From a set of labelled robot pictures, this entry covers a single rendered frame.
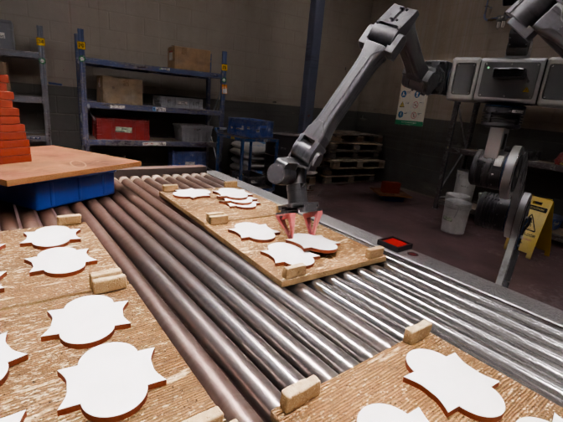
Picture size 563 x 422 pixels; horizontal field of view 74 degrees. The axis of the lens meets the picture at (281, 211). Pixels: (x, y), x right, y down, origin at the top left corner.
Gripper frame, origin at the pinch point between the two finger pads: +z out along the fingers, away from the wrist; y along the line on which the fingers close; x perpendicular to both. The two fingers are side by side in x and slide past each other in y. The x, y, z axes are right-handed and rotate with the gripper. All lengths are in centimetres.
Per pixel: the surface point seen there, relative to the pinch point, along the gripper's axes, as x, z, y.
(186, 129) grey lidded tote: 407, -156, 148
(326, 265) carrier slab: -14.0, 7.6, -4.8
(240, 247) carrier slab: 3.8, 1.2, -18.1
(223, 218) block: 20.1, -7.4, -13.5
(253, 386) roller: -34, 20, -40
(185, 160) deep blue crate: 427, -116, 151
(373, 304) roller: -28.0, 15.5, -5.4
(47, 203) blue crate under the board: 55, -18, -56
